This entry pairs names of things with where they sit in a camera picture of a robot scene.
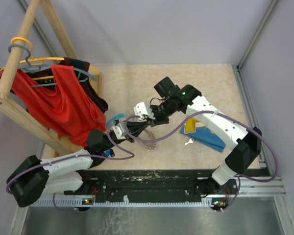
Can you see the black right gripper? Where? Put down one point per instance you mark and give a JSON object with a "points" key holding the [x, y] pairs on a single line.
{"points": [[158, 121]]}

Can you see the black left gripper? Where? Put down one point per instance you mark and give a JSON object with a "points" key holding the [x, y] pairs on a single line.
{"points": [[133, 126]]}

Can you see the steel key ring disc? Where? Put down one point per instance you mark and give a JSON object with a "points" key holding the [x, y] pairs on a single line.
{"points": [[147, 135]]}

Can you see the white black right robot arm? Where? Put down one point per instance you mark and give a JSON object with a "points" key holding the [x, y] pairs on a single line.
{"points": [[245, 145]]}

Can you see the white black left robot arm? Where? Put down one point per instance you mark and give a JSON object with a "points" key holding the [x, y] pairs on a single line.
{"points": [[35, 178]]}

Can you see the key tag bunch on blue disc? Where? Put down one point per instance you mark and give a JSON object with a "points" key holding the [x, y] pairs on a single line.
{"points": [[109, 153]]}

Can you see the loose silver key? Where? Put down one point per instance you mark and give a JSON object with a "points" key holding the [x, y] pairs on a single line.
{"points": [[191, 140]]}

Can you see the yellow blue cartoon cloth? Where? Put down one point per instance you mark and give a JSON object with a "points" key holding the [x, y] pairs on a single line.
{"points": [[200, 133]]}

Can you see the red shirt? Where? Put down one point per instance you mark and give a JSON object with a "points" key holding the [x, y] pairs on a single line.
{"points": [[66, 109]]}

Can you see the teal clothes hanger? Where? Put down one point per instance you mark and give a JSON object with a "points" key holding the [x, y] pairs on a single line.
{"points": [[81, 74]]}

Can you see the yellow clothes hanger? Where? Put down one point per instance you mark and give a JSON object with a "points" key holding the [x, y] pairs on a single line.
{"points": [[29, 59]]}

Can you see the wooden clothes rack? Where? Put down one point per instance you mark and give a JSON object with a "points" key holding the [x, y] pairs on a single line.
{"points": [[17, 69]]}

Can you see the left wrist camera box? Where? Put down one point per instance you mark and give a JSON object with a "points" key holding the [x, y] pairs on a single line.
{"points": [[119, 130]]}

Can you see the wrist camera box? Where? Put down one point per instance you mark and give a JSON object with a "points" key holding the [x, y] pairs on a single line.
{"points": [[143, 111], [119, 130]]}

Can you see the blue handled key ring disc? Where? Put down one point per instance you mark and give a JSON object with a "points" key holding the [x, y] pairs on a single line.
{"points": [[121, 117]]}

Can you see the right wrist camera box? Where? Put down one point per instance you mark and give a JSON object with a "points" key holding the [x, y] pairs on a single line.
{"points": [[143, 111]]}

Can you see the aluminium frame rail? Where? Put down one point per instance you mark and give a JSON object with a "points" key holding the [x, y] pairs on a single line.
{"points": [[267, 70]]}

